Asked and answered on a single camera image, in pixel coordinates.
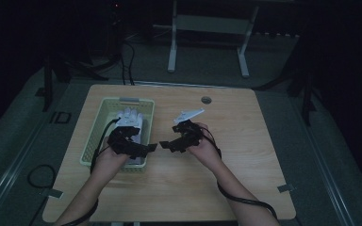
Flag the hand-held gripper black cable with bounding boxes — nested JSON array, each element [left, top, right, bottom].
[[201, 126, 279, 220], [59, 117, 122, 226]]

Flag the lavender glove with white fingers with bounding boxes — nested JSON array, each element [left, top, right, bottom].
[[114, 106, 147, 167]]

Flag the white metal table frame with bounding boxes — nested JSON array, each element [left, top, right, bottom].
[[153, 0, 260, 78]]

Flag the pale green plastic basket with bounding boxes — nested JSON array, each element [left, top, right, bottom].
[[79, 96, 156, 173]]

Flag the left hand-held gripper black cable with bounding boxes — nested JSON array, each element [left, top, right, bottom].
[[59, 117, 122, 226]]

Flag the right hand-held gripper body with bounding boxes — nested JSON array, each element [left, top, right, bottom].
[[171, 107, 206, 153]]

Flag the black metal stand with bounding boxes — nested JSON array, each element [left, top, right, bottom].
[[35, 55, 109, 113], [254, 62, 323, 127]]

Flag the black looped floor cable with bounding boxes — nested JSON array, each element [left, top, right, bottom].
[[26, 164, 58, 189]]

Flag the light wooden table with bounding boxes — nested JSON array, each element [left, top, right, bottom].
[[41, 84, 297, 223]]

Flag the black hanging cables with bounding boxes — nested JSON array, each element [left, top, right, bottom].
[[119, 40, 136, 87]]

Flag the person's right hand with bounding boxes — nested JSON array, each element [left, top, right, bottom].
[[187, 121, 224, 173]]

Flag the right hand-held gripper black cable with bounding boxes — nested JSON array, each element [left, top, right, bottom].
[[201, 126, 279, 220]]

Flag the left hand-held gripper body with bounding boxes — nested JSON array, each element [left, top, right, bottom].
[[106, 126, 143, 157]]

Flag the person's left hand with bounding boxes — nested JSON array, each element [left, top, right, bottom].
[[91, 144, 130, 181]]

